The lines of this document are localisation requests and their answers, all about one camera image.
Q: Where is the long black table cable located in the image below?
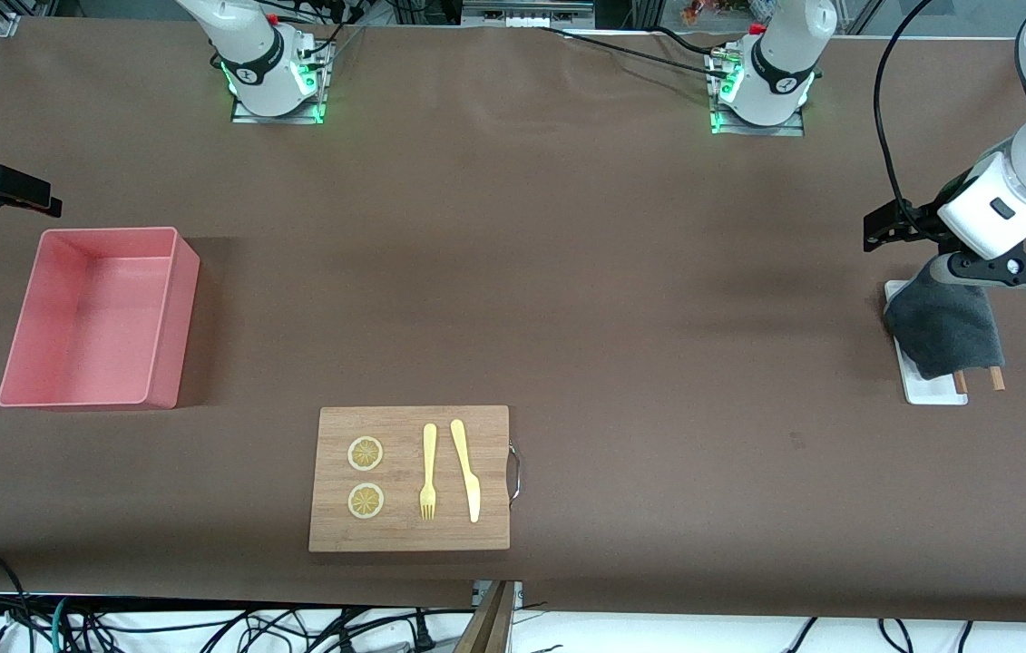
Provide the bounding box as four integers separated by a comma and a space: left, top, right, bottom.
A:
531, 24, 736, 81

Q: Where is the yellow fork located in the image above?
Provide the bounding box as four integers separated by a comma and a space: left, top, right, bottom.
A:
419, 424, 438, 521

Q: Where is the short black table cable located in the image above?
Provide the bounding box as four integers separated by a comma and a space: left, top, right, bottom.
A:
653, 25, 718, 54

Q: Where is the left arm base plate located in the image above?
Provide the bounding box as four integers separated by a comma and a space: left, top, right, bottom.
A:
710, 50, 806, 137

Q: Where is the grey metal box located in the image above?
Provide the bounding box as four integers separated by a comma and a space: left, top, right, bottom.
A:
461, 0, 597, 28

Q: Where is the yellow knife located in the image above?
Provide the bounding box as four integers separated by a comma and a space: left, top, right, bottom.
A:
450, 419, 482, 524

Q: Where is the pink plastic bin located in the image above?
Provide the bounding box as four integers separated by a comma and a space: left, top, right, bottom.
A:
0, 227, 201, 411

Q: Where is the metal table bracket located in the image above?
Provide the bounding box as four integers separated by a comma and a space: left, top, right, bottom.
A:
472, 580, 524, 607

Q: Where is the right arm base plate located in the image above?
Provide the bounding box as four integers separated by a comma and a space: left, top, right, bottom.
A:
231, 36, 329, 125

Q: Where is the lemon slice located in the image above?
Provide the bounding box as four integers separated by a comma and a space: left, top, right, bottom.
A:
347, 436, 384, 473
347, 483, 385, 521

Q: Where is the dark grey cloth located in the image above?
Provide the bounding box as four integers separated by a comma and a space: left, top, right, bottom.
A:
884, 268, 1005, 380

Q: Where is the wooden cutting board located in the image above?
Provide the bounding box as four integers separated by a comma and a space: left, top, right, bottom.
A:
308, 405, 511, 552

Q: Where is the white rectangular tray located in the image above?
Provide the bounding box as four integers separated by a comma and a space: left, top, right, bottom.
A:
884, 280, 969, 405

